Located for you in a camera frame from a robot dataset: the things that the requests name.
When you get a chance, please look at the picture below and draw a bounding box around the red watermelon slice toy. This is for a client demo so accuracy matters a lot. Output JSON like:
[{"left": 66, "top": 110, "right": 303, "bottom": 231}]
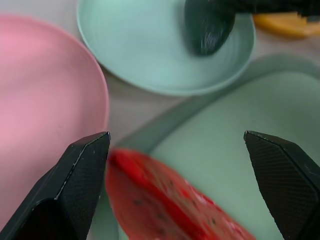
[{"left": 104, "top": 147, "right": 257, "bottom": 240}]

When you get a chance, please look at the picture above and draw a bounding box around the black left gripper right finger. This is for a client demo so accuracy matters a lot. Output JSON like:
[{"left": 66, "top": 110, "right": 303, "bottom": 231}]
[{"left": 243, "top": 130, "right": 320, "bottom": 240}]

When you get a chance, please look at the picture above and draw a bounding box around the pale green tray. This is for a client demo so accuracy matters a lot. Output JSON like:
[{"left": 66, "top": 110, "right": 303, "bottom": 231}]
[{"left": 93, "top": 53, "right": 320, "bottom": 240}]

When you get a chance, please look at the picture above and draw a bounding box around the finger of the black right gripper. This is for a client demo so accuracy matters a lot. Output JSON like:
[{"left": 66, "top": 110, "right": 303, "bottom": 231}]
[{"left": 207, "top": 0, "right": 320, "bottom": 23}]

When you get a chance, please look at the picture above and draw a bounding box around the pink round plate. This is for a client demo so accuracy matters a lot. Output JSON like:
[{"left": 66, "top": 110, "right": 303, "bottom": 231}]
[{"left": 0, "top": 14, "right": 110, "bottom": 223}]

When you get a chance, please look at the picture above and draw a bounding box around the light green round plate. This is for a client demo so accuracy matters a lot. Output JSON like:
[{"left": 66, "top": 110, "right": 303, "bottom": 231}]
[{"left": 76, "top": 0, "right": 257, "bottom": 97}]

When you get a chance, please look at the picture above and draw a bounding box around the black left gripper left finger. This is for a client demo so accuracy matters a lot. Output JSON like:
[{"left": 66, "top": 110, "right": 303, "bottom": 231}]
[{"left": 0, "top": 131, "right": 111, "bottom": 240}]

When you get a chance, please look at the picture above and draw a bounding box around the dark green avocado toy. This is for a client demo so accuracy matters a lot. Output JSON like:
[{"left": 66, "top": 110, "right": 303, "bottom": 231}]
[{"left": 183, "top": 0, "right": 236, "bottom": 57}]

